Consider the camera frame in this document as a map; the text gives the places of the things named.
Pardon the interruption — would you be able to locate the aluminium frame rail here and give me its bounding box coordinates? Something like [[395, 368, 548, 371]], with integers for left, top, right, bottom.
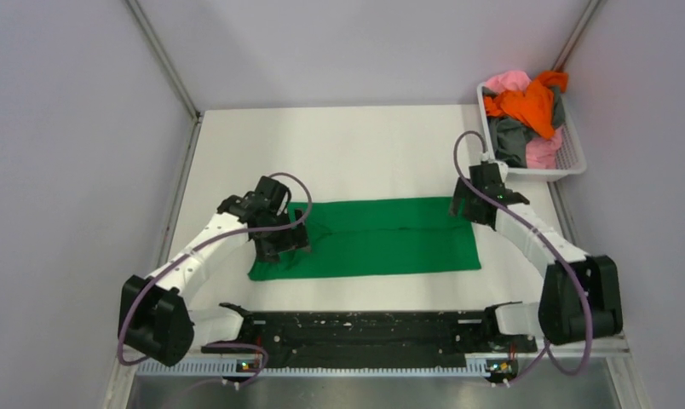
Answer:
[[123, 0, 204, 267], [551, 0, 607, 72]]

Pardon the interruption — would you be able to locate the aluminium frame rail left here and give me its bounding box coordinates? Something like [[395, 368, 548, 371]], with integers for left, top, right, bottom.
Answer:
[[123, 0, 204, 267]]

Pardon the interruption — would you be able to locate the orange t-shirt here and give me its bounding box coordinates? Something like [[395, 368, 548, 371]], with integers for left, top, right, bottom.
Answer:
[[483, 71, 569, 140]]

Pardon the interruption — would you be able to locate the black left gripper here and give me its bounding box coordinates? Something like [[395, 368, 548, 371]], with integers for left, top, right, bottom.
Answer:
[[253, 207, 311, 263]]

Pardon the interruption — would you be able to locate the grey t-shirt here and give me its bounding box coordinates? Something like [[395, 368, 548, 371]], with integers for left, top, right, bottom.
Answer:
[[481, 84, 567, 169]]

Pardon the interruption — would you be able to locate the aluminium frame rail right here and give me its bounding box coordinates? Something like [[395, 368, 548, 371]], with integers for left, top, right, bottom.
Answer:
[[551, 0, 607, 72]]

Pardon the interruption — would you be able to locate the green t-shirt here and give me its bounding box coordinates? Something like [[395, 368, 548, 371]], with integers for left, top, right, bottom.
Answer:
[[248, 197, 481, 281]]

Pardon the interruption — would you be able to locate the aluminium front rail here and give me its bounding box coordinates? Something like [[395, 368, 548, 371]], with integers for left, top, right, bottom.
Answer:
[[116, 319, 631, 360]]

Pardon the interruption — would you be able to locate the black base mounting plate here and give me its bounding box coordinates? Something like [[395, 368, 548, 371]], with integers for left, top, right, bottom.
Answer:
[[235, 311, 538, 369]]

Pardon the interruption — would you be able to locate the white laundry basket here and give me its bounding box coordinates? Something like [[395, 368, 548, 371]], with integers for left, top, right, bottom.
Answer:
[[476, 81, 586, 181]]

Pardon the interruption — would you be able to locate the white slotted cable duct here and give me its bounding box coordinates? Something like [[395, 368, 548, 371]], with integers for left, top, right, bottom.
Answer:
[[136, 358, 490, 377]]

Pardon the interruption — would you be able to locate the pink t-shirt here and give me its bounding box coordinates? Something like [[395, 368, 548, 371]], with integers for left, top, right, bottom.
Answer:
[[484, 70, 564, 170]]

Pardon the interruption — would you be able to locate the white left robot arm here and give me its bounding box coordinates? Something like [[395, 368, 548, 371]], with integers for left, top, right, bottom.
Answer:
[[117, 173, 313, 366]]

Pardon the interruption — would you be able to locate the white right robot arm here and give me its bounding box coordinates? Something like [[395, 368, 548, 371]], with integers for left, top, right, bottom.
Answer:
[[449, 162, 624, 351]]

